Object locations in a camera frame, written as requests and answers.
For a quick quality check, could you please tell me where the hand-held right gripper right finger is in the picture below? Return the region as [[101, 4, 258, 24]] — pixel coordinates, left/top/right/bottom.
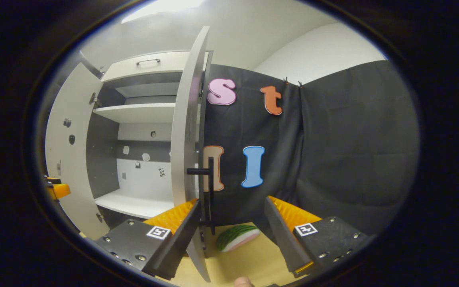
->
[[263, 195, 369, 279]]

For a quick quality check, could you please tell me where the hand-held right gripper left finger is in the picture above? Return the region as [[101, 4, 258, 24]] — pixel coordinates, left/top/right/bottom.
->
[[94, 198, 201, 280]]

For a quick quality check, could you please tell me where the cabinet door with camera sticker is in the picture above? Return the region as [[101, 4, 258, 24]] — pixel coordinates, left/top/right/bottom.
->
[[45, 62, 120, 240]]

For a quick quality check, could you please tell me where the cabinet door with cat sticker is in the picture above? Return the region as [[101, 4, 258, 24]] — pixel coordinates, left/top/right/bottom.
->
[[170, 26, 214, 283]]

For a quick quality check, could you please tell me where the white and grey cabinet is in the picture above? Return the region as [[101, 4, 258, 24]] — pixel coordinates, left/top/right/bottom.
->
[[86, 50, 214, 236]]

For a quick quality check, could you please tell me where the white cabinet shelf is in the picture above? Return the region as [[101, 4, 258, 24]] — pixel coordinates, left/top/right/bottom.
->
[[93, 103, 176, 124]]

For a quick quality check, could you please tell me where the watermelon slice toy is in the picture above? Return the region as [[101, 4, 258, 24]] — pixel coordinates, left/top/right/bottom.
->
[[216, 224, 261, 252]]

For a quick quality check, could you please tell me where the white drawer front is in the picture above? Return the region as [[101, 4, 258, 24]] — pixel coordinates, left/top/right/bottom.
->
[[101, 51, 210, 83]]

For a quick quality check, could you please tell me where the black door handle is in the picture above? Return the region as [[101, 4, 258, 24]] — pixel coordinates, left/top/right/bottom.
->
[[187, 157, 216, 236]]

